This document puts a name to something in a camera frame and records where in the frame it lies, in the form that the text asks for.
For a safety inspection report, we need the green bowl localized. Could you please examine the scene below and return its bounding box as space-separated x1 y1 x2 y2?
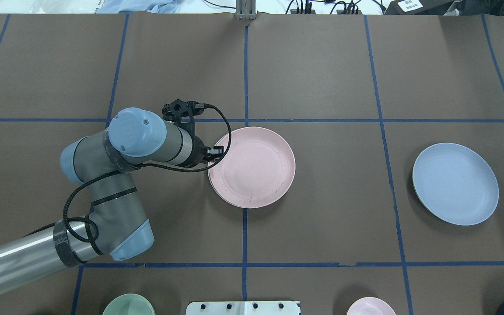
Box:
102 294 156 315

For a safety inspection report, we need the light blue cloth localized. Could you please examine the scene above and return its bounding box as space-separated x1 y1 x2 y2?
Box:
96 0 179 14

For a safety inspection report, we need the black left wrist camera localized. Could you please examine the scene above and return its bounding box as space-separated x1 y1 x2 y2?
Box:
161 99 205 137

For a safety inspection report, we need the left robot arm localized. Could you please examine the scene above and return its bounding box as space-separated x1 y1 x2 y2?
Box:
0 100 230 295

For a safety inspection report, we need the blue plate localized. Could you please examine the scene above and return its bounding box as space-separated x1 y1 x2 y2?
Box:
412 142 500 227

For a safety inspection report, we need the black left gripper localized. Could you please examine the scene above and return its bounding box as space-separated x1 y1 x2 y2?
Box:
189 136 225 168

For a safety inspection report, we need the pink bowl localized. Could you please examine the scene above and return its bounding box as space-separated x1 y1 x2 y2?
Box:
346 297 396 315

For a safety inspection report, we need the pink plate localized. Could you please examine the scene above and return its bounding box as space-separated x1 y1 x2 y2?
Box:
207 127 296 209

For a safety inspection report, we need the aluminium frame post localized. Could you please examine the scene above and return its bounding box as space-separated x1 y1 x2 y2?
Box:
234 0 258 20

